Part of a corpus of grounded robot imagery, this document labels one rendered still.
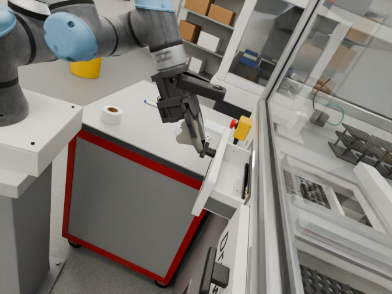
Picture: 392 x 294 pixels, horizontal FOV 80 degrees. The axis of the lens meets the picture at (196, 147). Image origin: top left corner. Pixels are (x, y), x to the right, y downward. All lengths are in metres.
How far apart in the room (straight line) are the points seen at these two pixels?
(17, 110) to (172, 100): 0.37
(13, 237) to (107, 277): 0.61
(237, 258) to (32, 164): 0.48
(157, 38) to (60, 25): 0.18
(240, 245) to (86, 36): 0.41
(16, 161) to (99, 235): 0.65
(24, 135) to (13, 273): 0.51
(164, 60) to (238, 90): 0.88
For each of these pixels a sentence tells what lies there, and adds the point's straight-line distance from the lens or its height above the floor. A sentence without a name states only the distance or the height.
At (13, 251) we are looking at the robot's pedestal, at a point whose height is 0.45.
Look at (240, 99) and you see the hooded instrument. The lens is 1.38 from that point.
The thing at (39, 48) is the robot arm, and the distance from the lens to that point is 0.70.
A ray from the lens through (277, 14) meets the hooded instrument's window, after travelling 1.36.
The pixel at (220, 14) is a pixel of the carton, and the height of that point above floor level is 1.19.
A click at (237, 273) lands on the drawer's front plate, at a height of 0.93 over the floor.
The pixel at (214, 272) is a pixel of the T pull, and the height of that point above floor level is 0.91.
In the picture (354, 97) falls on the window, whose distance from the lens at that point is 0.34.
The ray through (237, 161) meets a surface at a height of 0.85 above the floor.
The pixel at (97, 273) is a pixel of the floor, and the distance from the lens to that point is 1.37.
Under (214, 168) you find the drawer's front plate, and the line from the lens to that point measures 0.51.
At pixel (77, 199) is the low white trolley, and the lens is 1.13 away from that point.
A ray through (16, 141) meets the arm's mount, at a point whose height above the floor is 0.83.
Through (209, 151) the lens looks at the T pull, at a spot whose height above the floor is 0.91.
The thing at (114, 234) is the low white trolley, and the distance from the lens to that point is 1.16.
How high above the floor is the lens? 1.20
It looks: 29 degrees down
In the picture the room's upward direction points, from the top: 22 degrees clockwise
